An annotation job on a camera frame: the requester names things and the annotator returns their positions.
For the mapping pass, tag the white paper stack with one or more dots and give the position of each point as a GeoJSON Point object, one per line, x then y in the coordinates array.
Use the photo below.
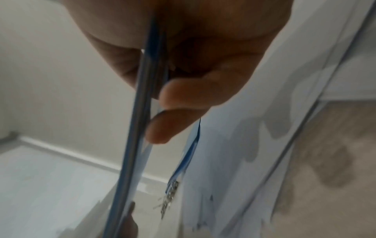
{"type": "Point", "coordinates": [141, 167]}

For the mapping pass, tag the person's right hand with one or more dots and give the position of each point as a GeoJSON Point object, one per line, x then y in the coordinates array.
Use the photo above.
{"type": "Point", "coordinates": [220, 46]}

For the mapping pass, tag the pile of white paper sheets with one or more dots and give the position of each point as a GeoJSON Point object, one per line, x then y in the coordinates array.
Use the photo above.
{"type": "Point", "coordinates": [223, 186]}

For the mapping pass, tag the person's left hand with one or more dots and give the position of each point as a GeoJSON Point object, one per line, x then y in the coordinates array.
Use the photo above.
{"type": "Point", "coordinates": [129, 223]}

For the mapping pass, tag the blue folder with inner slot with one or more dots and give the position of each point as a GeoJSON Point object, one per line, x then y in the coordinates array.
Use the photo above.
{"type": "Point", "coordinates": [138, 116]}

